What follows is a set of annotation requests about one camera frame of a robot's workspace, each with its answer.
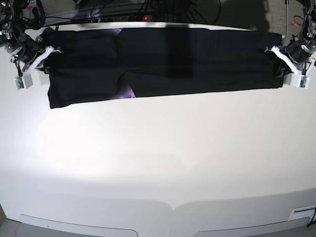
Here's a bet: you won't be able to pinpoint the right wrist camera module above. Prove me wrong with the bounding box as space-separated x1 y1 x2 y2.
15 74 33 90

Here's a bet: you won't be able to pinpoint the tangled black cables behind table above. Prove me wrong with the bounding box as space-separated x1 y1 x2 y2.
88 0 223 24

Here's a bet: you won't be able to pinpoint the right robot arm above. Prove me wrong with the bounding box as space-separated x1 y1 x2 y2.
0 0 60 77

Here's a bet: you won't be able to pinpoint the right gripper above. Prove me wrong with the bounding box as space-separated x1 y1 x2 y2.
4 34 61 76

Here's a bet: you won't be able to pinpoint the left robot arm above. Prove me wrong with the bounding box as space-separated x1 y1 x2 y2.
266 0 316 80

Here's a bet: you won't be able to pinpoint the black cable at table corner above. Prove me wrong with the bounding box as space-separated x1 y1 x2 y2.
306 206 316 228

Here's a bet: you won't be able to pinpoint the thin metal pole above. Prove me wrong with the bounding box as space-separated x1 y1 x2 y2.
284 0 289 36

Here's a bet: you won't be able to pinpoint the black printed T-shirt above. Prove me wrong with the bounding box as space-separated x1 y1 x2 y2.
48 28 283 109

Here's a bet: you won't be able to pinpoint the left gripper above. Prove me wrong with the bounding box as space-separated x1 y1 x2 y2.
264 36 316 80

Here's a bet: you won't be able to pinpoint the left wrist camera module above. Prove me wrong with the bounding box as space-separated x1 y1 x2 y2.
290 74 310 89

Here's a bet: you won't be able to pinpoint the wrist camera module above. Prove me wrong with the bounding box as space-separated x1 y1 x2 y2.
290 74 310 89
15 74 33 90

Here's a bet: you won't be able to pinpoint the black power strip red light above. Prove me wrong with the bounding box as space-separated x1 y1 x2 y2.
93 14 153 23

